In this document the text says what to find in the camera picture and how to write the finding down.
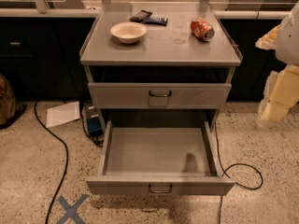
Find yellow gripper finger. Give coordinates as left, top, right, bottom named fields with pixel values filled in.
left=258, top=100, right=289, bottom=122
left=255, top=26, right=279, bottom=50

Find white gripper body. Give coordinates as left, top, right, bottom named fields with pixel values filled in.
left=268, top=64, right=299, bottom=109

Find grey drawer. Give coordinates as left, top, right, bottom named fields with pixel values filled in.
left=86, top=122, right=235, bottom=196
left=89, top=82, right=231, bottom=109

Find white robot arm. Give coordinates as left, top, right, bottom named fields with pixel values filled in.
left=255, top=3, right=299, bottom=123

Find grey metal drawer cabinet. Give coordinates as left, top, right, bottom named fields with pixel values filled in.
left=80, top=2, right=241, bottom=124

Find grey top drawer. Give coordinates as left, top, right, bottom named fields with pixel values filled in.
left=89, top=82, right=231, bottom=109

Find orange soda can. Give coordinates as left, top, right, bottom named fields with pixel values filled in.
left=191, top=17, right=215, bottom=42

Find dark blue snack packet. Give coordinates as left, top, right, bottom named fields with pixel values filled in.
left=142, top=17, right=168, bottom=26

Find dark brown snack packet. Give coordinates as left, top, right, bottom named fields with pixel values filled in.
left=129, top=10, right=152, bottom=23

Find white ceramic bowl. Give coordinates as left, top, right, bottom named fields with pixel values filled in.
left=110, top=21, right=147, bottom=44

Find blue power box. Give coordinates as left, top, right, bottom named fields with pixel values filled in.
left=84, top=101, right=103, bottom=137

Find white paper sheet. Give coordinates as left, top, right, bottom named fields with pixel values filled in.
left=46, top=101, right=80, bottom=128

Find blue tape cross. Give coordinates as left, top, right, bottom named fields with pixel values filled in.
left=57, top=194, right=89, bottom=224

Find dark counter cabinets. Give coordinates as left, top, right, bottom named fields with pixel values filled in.
left=0, top=17, right=94, bottom=101

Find brown bag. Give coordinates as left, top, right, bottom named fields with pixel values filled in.
left=0, top=75, right=27, bottom=130

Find black cable right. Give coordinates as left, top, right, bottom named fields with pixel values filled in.
left=214, top=123, right=264, bottom=224

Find black cable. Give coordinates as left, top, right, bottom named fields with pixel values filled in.
left=214, top=123, right=264, bottom=224
left=33, top=100, right=69, bottom=224

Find black cable left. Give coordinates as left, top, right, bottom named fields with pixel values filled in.
left=33, top=100, right=69, bottom=224

